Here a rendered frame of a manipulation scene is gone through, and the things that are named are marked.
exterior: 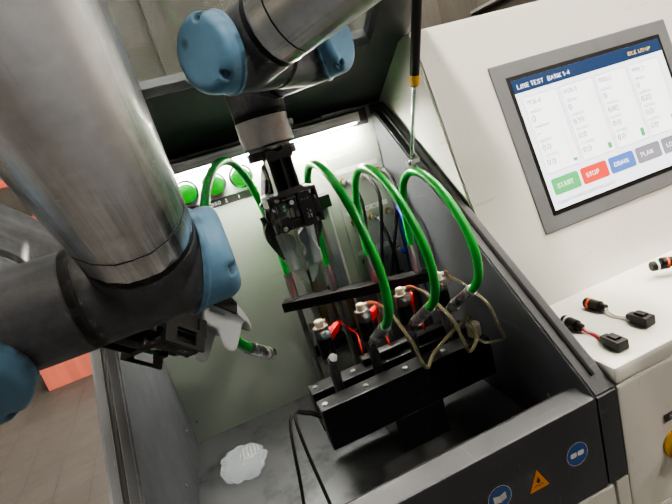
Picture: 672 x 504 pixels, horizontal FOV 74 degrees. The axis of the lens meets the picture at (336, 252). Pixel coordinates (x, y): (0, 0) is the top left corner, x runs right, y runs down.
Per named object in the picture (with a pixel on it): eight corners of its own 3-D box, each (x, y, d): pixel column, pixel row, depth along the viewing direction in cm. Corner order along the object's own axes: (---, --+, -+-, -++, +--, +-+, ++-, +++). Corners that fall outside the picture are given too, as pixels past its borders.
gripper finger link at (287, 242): (299, 296, 65) (279, 237, 63) (290, 287, 71) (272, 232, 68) (318, 288, 66) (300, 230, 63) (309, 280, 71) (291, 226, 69)
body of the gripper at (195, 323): (163, 371, 52) (60, 346, 43) (169, 305, 56) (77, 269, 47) (211, 352, 48) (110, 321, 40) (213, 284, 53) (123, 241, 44)
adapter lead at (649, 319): (656, 324, 72) (655, 312, 71) (646, 329, 71) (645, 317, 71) (590, 304, 83) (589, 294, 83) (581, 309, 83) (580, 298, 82)
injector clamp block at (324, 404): (345, 483, 78) (321, 411, 74) (329, 450, 88) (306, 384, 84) (503, 403, 86) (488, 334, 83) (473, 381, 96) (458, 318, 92)
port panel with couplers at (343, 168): (366, 286, 106) (330, 159, 98) (361, 283, 109) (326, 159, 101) (413, 267, 109) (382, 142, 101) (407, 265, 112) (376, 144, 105)
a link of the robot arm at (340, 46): (320, 74, 48) (247, 103, 54) (365, 71, 57) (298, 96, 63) (298, -4, 46) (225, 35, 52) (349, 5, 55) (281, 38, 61)
